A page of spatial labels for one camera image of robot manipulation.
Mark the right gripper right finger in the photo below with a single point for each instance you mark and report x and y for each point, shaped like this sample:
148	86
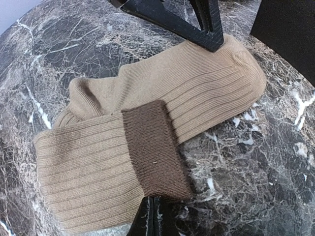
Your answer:
164	224

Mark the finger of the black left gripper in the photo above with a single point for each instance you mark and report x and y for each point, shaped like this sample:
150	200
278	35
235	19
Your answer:
210	34

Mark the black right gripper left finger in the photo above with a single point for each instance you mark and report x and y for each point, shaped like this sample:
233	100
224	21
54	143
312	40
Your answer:
143	222

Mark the brown sock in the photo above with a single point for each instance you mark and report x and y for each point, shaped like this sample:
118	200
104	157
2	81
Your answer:
116	141

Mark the black compartment storage box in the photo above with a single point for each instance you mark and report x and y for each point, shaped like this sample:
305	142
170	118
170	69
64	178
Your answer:
288	28

